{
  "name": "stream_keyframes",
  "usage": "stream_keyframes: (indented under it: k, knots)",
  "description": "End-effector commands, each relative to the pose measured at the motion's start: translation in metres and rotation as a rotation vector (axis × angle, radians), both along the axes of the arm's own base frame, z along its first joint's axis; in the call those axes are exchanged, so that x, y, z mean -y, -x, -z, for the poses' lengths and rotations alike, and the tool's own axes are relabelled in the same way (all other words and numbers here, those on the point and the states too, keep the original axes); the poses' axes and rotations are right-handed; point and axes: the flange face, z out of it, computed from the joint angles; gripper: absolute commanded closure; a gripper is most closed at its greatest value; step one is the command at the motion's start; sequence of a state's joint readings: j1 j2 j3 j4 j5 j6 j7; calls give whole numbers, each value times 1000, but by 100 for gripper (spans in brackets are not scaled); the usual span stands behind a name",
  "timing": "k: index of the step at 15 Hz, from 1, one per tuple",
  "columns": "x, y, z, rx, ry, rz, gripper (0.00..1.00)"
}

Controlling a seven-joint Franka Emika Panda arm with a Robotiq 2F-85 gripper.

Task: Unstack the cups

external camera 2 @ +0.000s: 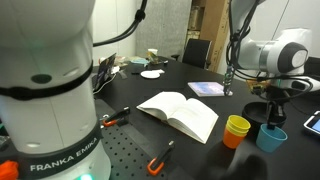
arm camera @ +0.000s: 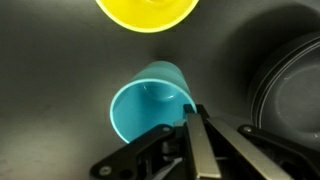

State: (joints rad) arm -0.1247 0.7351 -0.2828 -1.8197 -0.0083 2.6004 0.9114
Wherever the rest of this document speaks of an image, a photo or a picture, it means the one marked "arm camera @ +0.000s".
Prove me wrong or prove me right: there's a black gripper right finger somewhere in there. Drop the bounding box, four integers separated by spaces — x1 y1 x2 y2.
196 104 320 180

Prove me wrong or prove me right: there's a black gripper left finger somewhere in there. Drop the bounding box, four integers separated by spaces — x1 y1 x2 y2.
89 103 222 180

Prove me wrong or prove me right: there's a blue plastic cup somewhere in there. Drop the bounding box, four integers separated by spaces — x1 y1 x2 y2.
109 60 198 144

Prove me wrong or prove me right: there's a yellow plastic cup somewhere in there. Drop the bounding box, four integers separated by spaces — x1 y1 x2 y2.
95 0 200 34

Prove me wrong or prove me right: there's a black bowl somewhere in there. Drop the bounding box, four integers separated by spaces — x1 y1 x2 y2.
248 31 320 151

